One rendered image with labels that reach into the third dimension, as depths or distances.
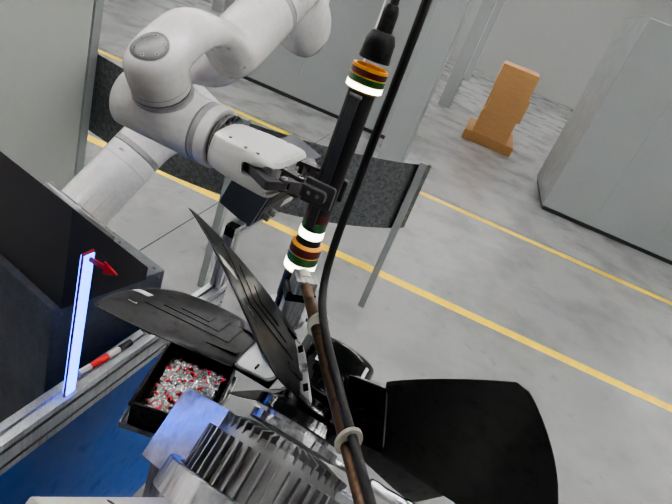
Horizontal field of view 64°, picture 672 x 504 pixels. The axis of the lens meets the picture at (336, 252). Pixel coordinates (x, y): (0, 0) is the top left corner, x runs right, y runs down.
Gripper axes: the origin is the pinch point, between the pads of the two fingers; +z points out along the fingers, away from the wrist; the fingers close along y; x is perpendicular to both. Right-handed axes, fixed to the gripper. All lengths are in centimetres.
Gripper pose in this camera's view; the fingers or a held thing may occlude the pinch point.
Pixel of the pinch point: (325, 190)
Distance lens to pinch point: 68.7
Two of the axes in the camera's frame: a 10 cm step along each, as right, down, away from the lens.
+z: 8.7, 4.4, -2.0
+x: 3.2, -8.3, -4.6
